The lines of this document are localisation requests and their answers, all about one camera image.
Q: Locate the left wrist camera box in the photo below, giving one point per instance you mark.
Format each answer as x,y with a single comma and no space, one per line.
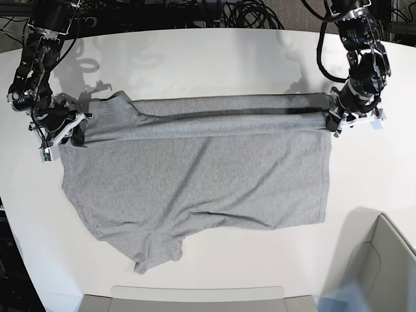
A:
377,122

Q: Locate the grey T-shirt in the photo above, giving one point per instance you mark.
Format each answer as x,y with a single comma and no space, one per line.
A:
149,173

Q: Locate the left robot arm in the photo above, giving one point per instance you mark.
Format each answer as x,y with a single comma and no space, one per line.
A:
368,62

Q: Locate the grey bin at right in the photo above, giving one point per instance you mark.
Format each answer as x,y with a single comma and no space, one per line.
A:
380,275

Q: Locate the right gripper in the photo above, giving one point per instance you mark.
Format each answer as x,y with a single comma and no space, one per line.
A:
58,124

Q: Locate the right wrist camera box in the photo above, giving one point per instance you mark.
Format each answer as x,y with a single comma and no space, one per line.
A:
46,154

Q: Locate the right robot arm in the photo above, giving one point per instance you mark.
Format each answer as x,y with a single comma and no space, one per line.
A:
49,24

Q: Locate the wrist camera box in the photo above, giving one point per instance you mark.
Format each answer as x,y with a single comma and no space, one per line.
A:
46,154
377,122

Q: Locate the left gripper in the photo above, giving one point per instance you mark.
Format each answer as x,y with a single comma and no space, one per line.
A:
350,108

